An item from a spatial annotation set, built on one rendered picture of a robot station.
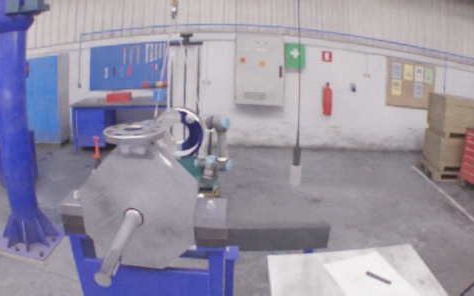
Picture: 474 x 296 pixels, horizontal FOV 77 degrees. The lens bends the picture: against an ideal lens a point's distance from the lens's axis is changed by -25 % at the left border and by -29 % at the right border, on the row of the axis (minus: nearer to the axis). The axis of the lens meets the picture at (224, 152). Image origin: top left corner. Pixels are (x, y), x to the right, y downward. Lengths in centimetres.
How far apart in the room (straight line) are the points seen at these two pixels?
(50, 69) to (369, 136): 606
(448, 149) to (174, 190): 507
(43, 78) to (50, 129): 100
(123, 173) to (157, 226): 25
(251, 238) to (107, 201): 78
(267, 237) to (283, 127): 491
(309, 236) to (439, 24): 644
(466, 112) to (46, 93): 737
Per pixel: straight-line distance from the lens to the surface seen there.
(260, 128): 674
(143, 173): 145
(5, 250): 363
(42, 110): 720
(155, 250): 158
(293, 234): 197
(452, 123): 597
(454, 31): 806
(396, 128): 735
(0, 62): 327
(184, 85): 389
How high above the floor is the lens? 173
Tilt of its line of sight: 16 degrees down
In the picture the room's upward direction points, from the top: 1 degrees clockwise
